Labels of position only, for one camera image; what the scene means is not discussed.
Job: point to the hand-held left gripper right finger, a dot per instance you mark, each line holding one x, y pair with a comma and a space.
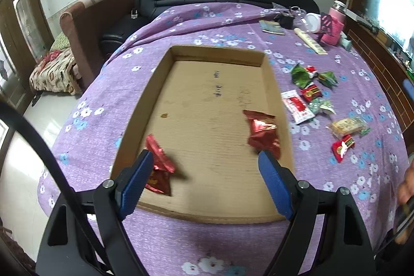
275, 187

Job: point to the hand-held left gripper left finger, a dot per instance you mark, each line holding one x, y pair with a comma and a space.
139, 180

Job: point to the clear plastic container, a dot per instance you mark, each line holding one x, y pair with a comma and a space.
299, 15

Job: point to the white cup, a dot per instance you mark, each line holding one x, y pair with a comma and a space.
312, 22

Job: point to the long beige packet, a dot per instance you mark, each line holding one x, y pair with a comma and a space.
310, 41

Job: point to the wooden television cabinet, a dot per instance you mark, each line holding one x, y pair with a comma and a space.
375, 59

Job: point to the shallow cardboard box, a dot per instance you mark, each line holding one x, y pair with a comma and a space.
200, 108

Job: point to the wooden glass door set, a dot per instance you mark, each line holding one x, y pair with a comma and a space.
19, 14

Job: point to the pink black pouch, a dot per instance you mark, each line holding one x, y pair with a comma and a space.
326, 27

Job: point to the dark slippers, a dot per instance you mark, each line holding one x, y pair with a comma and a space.
35, 100

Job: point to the white packet with red square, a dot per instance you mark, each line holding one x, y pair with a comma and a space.
297, 106

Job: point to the pink bottle with metal lid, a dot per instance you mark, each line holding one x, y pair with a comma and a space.
339, 9

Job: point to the beige cracker packet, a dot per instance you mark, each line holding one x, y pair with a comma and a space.
344, 127

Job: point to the brown sofa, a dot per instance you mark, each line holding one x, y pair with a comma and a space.
93, 23

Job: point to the green pillow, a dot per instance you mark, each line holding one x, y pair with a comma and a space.
60, 41

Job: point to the wide red gold-label packet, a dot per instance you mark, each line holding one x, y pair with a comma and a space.
310, 93

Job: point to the black sofa buckle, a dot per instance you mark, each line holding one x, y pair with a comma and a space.
134, 13

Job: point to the small pale jar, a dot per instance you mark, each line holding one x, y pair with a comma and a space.
346, 43

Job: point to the small black object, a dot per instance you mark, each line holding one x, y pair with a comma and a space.
286, 20

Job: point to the green white round candy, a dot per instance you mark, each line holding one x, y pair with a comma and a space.
328, 107

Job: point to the patterned bedding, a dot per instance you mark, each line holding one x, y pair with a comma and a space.
55, 72

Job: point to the green booklet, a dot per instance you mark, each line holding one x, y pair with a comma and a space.
273, 27

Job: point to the person's right hand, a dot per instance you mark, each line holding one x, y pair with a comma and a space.
407, 188

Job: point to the dark green snack packet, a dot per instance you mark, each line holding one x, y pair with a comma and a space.
327, 78

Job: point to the small red white snack packet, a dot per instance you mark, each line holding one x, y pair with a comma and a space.
311, 70

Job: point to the red cushion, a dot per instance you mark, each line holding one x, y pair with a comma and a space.
51, 56

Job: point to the light green snack packet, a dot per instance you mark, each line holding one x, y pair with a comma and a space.
299, 74

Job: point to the long red gold-label packet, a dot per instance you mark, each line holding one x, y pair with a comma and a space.
342, 148

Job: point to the small green clear packet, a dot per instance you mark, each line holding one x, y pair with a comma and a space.
364, 131

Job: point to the red foil snack packet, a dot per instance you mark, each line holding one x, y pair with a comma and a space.
262, 133
161, 162

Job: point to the purple floral cloth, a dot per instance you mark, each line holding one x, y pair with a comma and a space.
226, 27

